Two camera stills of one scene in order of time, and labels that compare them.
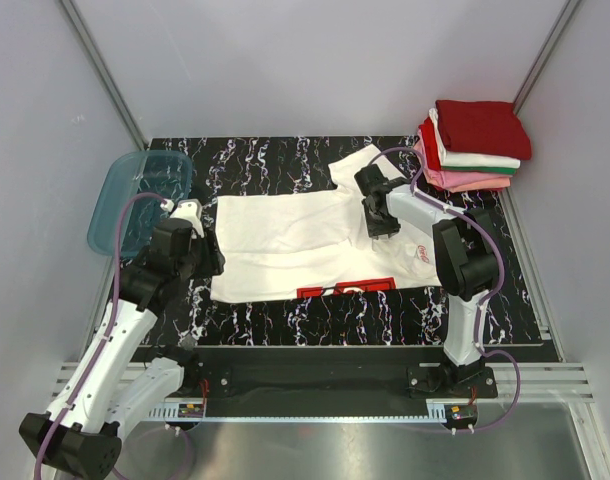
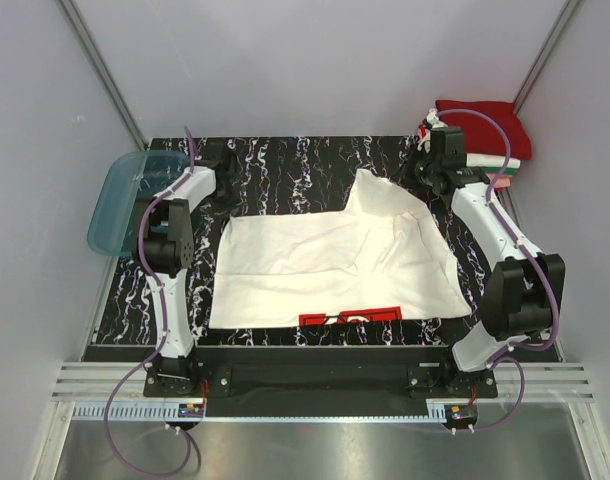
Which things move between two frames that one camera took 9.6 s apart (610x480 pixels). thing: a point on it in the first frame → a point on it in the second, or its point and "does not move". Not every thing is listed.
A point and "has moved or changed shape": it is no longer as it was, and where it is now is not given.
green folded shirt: x=496 y=170 does not move
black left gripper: x=214 y=259 → x=233 y=196
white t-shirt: x=267 y=245 has moved or changed shape
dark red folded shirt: x=483 y=127 does not move
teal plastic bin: x=167 y=174 does not move
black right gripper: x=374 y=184 → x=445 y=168
